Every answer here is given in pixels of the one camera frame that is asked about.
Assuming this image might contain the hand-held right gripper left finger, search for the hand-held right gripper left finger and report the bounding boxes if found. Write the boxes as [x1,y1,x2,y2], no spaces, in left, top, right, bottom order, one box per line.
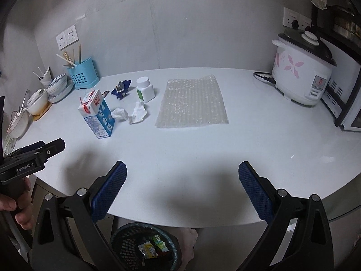
[29,160,129,271]

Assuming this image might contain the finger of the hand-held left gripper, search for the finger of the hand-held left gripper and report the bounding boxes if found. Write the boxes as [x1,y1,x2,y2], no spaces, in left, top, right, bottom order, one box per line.
[4,140,46,161]
[33,138,66,164]

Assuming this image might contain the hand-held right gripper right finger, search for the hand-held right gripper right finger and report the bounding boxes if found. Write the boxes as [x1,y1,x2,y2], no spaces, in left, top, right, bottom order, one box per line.
[238,161,334,271]

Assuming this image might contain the black mesh waste bin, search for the black mesh waste bin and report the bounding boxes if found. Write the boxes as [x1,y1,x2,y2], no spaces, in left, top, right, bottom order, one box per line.
[109,222,183,271]

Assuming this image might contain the yellow snack wrapper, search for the yellow snack wrapper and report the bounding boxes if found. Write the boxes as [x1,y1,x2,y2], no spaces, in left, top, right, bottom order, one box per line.
[138,238,159,260]

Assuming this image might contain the small green box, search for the small green box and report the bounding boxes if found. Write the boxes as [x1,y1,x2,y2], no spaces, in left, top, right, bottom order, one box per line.
[152,235,169,252]

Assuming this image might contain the blue cookie wrapper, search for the blue cookie wrapper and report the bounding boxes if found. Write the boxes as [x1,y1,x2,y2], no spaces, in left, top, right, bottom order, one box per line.
[111,79,133,100]

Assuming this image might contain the person's left hand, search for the person's left hand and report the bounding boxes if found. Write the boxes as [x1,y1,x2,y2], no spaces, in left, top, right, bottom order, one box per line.
[0,176,34,230]

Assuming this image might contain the green patterned dish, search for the green patterned dish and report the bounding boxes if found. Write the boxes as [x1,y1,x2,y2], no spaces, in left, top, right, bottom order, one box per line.
[3,135,16,153]

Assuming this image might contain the white ceramic bowl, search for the white ceramic bowl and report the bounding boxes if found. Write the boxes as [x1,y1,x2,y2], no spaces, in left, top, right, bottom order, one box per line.
[7,109,32,140]

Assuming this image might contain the wooden trivet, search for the wooden trivet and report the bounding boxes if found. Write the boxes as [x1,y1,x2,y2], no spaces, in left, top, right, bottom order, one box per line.
[32,102,54,122]

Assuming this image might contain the large white bowl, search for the large white bowl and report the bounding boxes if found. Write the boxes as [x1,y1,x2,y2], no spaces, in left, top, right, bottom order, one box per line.
[26,90,49,116]

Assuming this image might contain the blue rimmed plate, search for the blue rimmed plate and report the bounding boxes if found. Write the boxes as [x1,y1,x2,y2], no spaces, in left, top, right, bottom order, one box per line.
[47,89,74,104]

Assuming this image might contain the blue and white milk carton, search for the blue and white milk carton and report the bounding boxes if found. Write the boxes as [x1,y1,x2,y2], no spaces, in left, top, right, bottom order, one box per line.
[78,89,116,140]

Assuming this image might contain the dark rimmed white bowl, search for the dark rimmed white bowl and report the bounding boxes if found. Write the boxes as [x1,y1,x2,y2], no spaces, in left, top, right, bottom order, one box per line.
[27,88,47,103]

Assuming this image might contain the stacked bowls and plates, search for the stacked bowls and plates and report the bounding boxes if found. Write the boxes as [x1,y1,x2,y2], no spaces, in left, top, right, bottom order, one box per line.
[48,80,74,100]

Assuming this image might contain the blue patterned bowl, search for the blue patterned bowl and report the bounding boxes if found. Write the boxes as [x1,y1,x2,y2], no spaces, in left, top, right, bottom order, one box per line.
[46,74,68,96]

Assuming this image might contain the white paper cup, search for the white paper cup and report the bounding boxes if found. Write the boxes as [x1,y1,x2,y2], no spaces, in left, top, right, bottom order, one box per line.
[39,67,53,88]

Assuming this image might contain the blue plastic utensil holder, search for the blue plastic utensil holder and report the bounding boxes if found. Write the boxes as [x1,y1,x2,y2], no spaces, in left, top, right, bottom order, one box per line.
[67,57,101,90]

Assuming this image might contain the crumpled white tissue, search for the crumpled white tissue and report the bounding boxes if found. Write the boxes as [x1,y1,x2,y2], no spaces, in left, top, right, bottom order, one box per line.
[111,101,148,125]

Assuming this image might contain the bundle of wooden chopsticks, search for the bundle of wooden chopsticks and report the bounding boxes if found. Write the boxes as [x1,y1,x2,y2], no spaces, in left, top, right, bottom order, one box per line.
[56,44,82,68]

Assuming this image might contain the white pill bottle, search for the white pill bottle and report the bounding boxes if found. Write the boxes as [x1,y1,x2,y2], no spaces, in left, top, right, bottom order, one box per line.
[136,77,155,103]

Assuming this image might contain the clear bubble wrap sheet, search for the clear bubble wrap sheet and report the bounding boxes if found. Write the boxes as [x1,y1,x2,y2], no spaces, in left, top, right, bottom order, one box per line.
[155,74,229,129]

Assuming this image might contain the white floral rice cooker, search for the white floral rice cooker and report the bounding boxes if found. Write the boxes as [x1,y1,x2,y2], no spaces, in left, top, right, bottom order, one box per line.
[271,25,338,107]

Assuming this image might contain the white toaster oven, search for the white toaster oven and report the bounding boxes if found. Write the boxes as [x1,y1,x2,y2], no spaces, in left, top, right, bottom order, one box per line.
[320,34,361,132]

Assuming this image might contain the black metal shelf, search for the black metal shelf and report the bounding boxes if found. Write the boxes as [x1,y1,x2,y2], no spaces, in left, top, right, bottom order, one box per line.
[312,0,361,63]

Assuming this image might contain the metal pot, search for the metal pot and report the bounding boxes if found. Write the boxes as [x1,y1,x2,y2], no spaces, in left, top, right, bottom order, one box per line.
[333,17,361,40]

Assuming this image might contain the white wall socket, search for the white wall socket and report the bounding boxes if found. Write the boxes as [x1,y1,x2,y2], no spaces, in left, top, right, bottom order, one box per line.
[56,32,68,49]
[298,14,312,31]
[283,7,299,29]
[65,25,79,44]

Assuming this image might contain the black power cord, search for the black power cord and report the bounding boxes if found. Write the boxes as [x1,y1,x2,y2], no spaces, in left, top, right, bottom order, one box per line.
[253,72,292,100]

